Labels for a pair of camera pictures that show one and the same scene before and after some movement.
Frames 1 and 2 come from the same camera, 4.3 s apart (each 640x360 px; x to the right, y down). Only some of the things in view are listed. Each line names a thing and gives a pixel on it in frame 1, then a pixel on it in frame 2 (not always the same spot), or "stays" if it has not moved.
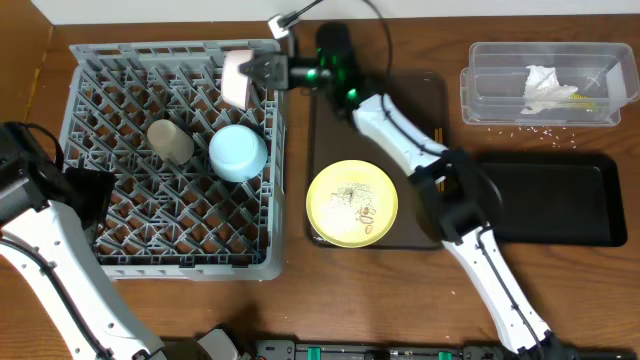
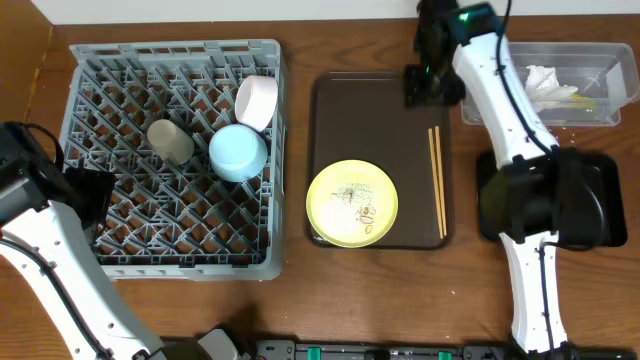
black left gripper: x=93 y=187 stays
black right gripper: x=253 y=68 -> x=428 y=94
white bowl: x=235 y=83 -> x=255 y=100
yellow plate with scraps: x=352 y=203 stays
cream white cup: x=174 y=145 stays
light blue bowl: x=237 y=152 stays
